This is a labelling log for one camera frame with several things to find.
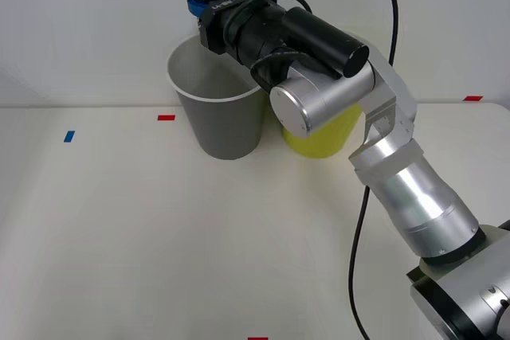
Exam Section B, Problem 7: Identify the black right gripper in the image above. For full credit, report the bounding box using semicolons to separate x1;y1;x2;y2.
186;0;245;57

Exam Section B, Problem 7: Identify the grey plastic waste bin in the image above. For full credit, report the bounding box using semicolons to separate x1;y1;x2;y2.
166;34;266;161

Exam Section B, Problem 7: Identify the yellow-green plastic waste bin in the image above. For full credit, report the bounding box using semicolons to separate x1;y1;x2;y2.
280;102;363;159

